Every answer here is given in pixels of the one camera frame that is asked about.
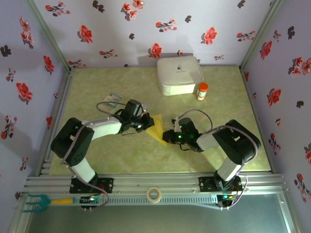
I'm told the yellow cloth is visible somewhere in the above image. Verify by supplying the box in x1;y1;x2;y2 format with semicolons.
145;114;168;147

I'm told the teal printed card packet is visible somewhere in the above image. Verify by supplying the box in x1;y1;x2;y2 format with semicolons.
103;91;123;111

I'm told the orange pill bottle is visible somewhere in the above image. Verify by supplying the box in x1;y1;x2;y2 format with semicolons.
195;82;209;101

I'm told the white zippered case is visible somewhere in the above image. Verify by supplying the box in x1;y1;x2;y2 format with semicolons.
156;55;204;97

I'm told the beige tape roll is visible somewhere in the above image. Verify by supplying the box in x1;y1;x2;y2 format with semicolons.
146;186;162;204

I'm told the wide aluminium frame rail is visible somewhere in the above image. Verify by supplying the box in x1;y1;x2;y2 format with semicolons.
23;172;289;195

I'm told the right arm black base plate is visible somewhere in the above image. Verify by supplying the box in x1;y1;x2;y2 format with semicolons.
198;176;243;194

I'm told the grey slotted cable duct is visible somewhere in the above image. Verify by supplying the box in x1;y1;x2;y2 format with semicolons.
72;195;219;207

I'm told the aluminium side rail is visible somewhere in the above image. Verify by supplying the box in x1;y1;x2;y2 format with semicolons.
36;67;76;177
239;67;277;173

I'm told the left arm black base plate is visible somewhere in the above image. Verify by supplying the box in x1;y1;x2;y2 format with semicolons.
69;176;115;194

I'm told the aluminium corner post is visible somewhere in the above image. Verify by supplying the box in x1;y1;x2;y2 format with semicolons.
239;0;285;71
24;0;76;73

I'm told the teal rake yellow handle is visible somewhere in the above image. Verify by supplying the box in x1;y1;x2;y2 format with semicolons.
23;193;75;214

